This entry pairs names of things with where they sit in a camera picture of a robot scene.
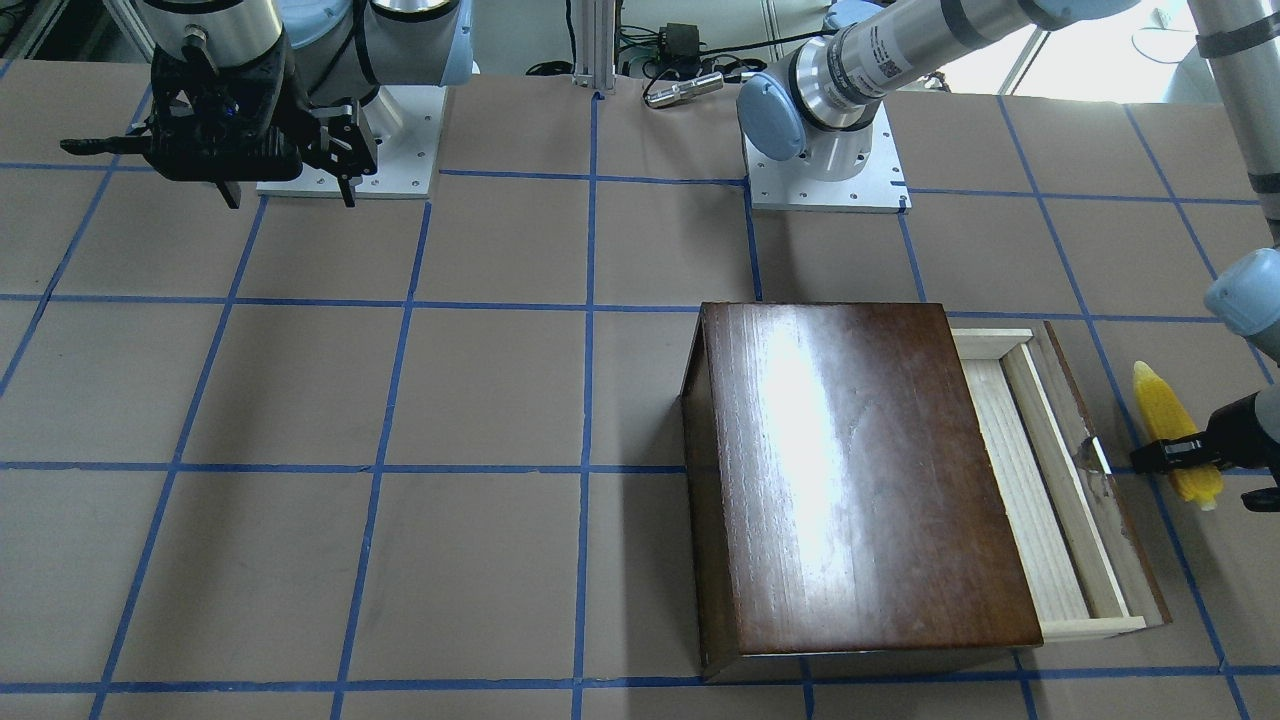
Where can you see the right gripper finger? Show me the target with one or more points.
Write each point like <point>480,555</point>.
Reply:
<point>342,144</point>
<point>230,192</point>

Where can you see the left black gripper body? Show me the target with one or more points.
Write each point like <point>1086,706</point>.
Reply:
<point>1243,428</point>

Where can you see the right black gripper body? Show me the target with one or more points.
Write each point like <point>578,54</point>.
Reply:
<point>283,103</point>

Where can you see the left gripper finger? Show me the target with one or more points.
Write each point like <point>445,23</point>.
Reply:
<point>1262,500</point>
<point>1163,456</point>

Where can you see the yellow toy corn cob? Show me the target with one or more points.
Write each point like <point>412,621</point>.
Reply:
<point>1166,419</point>

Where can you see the wooden drawer with white handle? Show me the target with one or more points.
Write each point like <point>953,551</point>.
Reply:
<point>1088,573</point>

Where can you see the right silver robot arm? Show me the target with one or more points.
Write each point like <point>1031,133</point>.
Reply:
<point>302,98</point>

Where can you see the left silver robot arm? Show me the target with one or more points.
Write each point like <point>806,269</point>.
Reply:
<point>1089,178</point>

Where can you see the dark wooden drawer box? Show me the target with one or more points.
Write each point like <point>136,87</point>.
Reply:
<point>846,518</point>

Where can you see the silver cylinder tool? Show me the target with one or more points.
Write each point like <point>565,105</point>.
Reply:
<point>683,91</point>

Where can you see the aluminium frame post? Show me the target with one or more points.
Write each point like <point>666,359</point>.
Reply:
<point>594,40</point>

